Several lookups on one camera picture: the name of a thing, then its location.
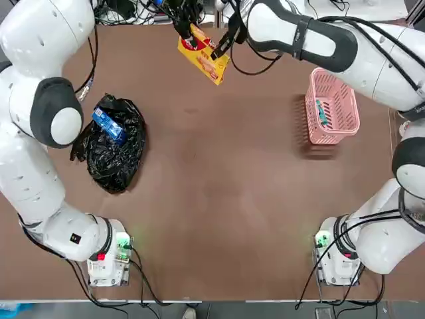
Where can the aluminium frame post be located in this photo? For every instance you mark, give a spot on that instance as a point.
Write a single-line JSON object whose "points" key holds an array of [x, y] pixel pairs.
{"points": [[219, 20]]}

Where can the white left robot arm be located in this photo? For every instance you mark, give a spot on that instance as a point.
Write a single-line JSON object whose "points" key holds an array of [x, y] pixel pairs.
{"points": [[30, 186]]}

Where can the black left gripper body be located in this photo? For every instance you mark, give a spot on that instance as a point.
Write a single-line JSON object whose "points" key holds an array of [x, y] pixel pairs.
{"points": [[182, 11]]}

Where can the small grey floor box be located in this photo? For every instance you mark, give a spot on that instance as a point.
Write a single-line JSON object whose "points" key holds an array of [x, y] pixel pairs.
{"points": [[322, 313]]}

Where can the yellow biscuit box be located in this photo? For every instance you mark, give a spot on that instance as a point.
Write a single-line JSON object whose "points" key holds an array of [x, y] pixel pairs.
{"points": [[207, 64]]}

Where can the black plastic bag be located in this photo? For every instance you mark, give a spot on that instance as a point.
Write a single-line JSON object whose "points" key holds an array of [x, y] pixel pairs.
{"points": [[113, 166]]}

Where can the grey power adapter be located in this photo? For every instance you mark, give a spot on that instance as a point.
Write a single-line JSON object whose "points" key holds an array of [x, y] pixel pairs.
{"points": [[162, 19]]}

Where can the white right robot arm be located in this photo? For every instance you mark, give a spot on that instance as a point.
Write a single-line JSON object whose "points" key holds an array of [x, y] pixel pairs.
{"points": [[332, 43]]}

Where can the blue cookie box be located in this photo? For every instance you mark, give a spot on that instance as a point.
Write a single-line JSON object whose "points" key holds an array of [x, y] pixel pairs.
{"points": [[108, 123]]}

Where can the pink plastic slotted basket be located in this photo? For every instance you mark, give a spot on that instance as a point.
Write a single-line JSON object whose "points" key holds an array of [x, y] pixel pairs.
{"points": [[318, 133]]}

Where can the green snack packet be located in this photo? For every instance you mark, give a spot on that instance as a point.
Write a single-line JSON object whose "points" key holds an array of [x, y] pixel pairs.
{"points": [[322, 113]]}

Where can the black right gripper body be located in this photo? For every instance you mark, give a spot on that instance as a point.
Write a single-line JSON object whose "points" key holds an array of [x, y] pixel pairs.
{"points": [[238, 25]]}

